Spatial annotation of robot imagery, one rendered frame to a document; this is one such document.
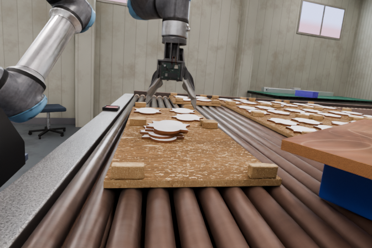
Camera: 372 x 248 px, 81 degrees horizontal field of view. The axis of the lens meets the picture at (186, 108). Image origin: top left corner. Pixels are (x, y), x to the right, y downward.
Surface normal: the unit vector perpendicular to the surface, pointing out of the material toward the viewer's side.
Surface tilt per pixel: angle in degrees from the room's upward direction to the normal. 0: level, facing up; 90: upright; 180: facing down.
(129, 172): 86
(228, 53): 90
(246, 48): 90
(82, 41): 90
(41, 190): 0
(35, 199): 0
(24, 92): 78
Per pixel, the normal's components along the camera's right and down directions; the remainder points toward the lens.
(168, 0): -0.48, 0.10
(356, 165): -0.78, 0.04
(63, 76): 0.28, 0.17
